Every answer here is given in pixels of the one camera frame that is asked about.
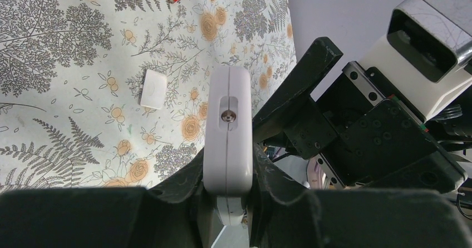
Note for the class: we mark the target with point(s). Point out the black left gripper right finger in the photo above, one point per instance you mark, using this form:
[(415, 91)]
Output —
[(284, 213)]

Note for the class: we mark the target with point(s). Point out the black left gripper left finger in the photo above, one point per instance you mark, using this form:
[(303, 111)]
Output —
[(162, 216)]

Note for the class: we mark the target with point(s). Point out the white battery cover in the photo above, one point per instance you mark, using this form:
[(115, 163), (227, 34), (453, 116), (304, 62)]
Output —
[(153, 90)]

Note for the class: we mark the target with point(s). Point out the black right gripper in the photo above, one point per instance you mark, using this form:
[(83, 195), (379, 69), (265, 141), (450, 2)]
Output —
[(357, 134)]

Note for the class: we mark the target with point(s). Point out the white remote control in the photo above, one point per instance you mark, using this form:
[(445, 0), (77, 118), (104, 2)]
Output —
[(228, 146)]

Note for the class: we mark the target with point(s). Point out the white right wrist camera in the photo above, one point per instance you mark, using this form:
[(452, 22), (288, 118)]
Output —
[(426, 53)]

